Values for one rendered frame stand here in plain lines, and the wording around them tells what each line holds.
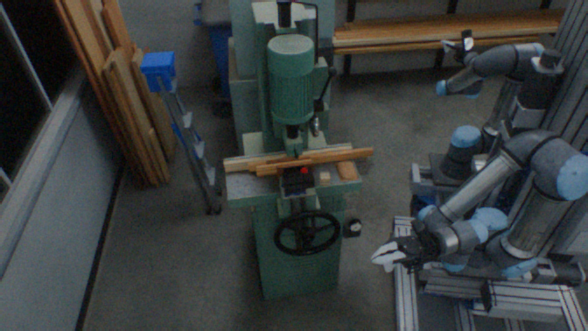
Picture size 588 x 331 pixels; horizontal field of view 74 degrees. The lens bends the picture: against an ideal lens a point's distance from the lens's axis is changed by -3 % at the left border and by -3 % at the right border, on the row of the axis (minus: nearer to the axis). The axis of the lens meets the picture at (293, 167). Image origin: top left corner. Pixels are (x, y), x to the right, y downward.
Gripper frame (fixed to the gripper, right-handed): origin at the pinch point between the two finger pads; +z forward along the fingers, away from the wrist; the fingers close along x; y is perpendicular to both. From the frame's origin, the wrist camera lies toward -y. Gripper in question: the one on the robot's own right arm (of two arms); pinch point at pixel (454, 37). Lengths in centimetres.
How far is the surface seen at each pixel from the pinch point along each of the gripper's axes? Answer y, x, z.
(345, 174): 22, -74, -63
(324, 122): 12, -78, -36
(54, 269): 48, -225, -65
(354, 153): 22, -67, -51
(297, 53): -39, -86, -60
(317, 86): -7, -79, -34
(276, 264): 72, -115, -69
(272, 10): -41, -92, -24
